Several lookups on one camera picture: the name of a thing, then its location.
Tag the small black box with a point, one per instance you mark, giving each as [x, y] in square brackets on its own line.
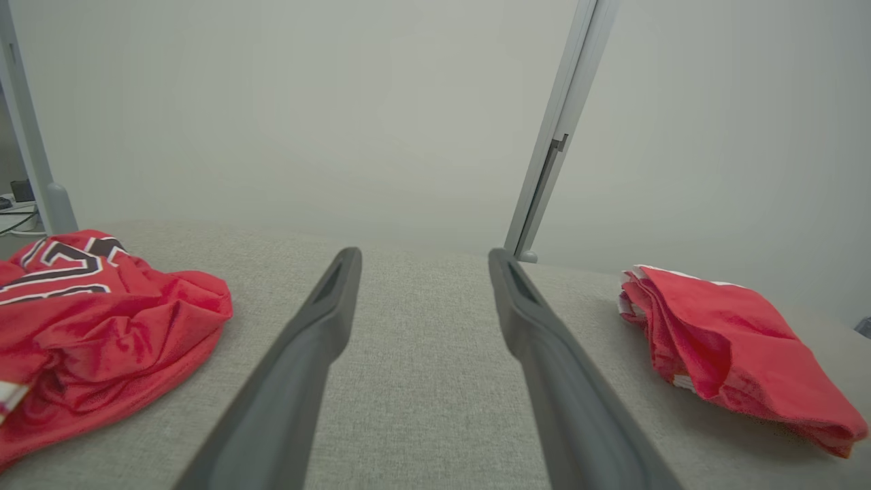
[22, 190]

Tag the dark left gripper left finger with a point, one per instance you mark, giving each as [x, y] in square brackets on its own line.
[292, 381]

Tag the grey metal partition post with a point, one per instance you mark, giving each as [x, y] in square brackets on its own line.
[30, 136]
[565, 102]

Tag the red basketball jersey number 23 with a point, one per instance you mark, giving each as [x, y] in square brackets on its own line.
[116, 333]

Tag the red shorts with white trim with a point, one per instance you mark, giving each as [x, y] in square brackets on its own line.
[735, 340]

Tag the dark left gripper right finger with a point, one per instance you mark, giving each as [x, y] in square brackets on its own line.
[565, 388]

